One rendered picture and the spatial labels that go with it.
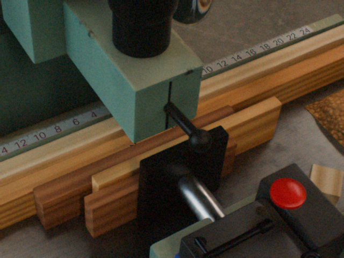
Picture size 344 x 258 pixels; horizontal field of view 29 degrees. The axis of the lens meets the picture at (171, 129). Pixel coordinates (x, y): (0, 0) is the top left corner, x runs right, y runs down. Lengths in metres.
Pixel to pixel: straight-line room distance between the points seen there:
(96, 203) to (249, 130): 0.19
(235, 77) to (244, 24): 1.57
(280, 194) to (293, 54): 0.27
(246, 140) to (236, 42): 1.53
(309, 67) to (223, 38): 1.47
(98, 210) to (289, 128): 0.26
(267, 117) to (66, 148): 0.22
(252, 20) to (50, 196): 1.76
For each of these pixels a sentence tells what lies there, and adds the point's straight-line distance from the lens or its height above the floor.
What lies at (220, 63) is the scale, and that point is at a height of 0.96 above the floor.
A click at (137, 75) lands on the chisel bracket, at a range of 0.57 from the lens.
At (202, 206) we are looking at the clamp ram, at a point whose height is 0.96.
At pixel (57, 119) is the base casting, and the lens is 0.90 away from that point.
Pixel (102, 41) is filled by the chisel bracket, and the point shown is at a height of 1.07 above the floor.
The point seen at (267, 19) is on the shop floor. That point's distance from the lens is 2.36.
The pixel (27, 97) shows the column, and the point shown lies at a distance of 0.85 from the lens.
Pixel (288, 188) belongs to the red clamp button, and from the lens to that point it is 0.57.
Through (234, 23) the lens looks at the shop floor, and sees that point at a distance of 2.32.
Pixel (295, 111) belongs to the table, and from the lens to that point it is 0.80.
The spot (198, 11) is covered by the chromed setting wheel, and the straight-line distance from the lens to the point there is 0.74.
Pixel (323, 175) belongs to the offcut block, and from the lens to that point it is 0.70.
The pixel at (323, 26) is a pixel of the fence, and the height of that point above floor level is 0.96.
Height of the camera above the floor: 1.47
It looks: 49 degrees down
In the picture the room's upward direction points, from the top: 6 degrees clockwise
